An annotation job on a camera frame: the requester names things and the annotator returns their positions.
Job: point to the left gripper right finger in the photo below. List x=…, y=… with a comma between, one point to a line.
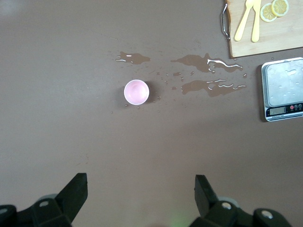
x=206, y=196

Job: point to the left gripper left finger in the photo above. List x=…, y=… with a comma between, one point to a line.
x=71, y=196

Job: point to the pink cup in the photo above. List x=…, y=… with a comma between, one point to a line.
x=136, y=92

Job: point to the brown table cover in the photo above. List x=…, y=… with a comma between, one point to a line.
x=71, y=130

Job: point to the silver kitchen scale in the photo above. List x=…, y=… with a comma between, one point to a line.
x=284, y=82

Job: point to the small water puddle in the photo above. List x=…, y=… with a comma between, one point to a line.
x=133, y=58

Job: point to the yellow plastic fork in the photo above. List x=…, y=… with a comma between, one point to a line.
x=242, y=26

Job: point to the wooden cutting board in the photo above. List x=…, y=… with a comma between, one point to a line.
x=279, y=35

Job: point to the yellow plastic knife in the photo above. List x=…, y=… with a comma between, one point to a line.
x=256, y=23

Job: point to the lemon slice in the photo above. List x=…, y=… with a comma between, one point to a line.
x=266, y=14
x=280, y=7

